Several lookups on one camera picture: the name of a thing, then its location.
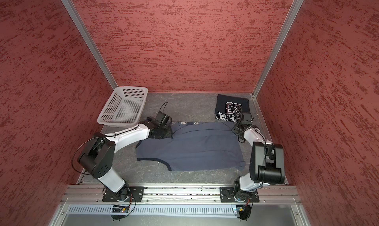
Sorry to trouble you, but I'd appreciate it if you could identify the navy tank top red trim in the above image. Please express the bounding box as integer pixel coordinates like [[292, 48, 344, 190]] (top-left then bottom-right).
[[215, 94, 250, 122]]

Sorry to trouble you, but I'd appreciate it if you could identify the grey-blue tank top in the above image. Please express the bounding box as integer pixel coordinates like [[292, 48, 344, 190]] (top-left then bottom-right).
[[136, 122, 246, 171]]

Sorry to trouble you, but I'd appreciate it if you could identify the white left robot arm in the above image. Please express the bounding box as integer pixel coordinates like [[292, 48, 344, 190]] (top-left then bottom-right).
[[78, 121, 172, 202]]

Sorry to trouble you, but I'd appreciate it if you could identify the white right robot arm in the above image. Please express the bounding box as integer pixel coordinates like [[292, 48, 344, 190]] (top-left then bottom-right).
[[233, 124, 285, 202]]

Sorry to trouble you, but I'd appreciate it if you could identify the white plastic laundry basket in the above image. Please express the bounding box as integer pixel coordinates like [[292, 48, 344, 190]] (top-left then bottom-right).
[[97, 86, 149, 128]]

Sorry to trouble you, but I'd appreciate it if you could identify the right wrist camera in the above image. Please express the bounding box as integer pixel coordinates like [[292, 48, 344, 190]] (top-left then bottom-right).
[[241, 112, 254, 125]]

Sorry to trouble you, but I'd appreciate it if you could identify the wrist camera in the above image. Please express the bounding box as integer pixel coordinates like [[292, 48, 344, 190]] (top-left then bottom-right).
[[152, 111, 172, 128], [241, 112, 254, 125]]

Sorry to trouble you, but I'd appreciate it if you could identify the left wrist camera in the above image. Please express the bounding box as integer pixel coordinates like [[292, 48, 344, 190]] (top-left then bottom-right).
[[152, 111, 172, 128]]

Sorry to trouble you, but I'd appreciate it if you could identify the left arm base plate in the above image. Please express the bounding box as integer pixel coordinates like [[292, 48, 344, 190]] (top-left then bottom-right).
[[102, 186, 145, 203]]

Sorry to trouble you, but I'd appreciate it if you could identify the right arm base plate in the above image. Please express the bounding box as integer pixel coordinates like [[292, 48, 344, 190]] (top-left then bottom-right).
[[219, 187, 260, 203]]

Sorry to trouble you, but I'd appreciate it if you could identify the right circuit board with wires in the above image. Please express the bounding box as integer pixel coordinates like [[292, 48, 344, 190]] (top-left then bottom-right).
[[235, 205, 252, 221]]

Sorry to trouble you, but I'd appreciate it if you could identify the circuit board with wires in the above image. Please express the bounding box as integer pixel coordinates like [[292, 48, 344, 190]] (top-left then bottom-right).
[[235, 205, 252, 221], [110, 205, 130, 221]]

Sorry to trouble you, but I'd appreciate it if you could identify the left circuit board with wires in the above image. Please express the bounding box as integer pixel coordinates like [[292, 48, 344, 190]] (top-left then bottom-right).
[[110, 205, 130, 221]]

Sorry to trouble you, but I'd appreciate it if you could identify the slotted white cable duct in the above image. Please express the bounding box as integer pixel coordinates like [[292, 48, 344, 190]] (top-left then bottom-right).
[[66, 204, 236, 217]]

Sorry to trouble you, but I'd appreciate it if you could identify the aluminium front rail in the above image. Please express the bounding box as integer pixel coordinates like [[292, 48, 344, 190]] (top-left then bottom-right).
[[60, 183, 303, 205]]

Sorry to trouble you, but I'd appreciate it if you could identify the aluminium corner post right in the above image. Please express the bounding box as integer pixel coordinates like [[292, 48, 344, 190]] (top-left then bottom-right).
[[252, 0, 310, 98]]

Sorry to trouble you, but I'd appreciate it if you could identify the aluminium corner post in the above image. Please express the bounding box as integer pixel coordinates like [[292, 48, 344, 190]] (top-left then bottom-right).
[[60, 0, 118, 89], [252, 0, 310, 98]]

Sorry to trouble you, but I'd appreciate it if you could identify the aluminium corner post left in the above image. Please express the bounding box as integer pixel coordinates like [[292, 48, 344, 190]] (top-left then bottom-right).
[[60, 0, 118, 89]]

